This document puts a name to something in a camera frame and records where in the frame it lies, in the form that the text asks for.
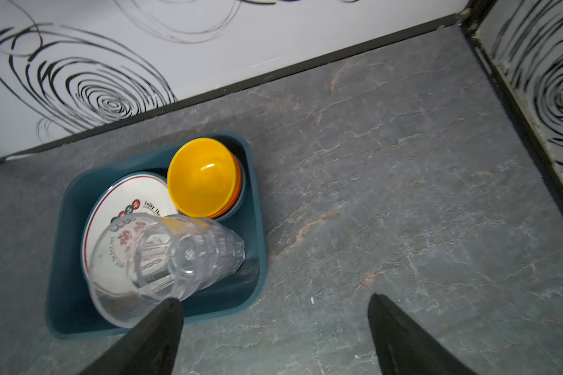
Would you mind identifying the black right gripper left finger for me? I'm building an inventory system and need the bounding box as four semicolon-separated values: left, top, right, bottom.
81;298;184;374

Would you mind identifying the black corner frame post right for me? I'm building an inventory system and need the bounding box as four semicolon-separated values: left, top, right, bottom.
459;0;563;249

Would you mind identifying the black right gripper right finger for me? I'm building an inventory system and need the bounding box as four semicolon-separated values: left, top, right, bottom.
368;294;474;374

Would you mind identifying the blue bowl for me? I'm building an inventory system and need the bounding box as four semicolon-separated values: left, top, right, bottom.
215;165;247;222

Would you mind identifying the orange bowl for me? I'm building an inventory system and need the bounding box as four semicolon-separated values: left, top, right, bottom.
210;156;243;219

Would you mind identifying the teal plastic bin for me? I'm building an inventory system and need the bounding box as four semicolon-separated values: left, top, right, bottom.
45;131;267;340

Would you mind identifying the yellow bowl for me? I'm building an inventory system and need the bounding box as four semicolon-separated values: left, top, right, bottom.
167;137;236;218

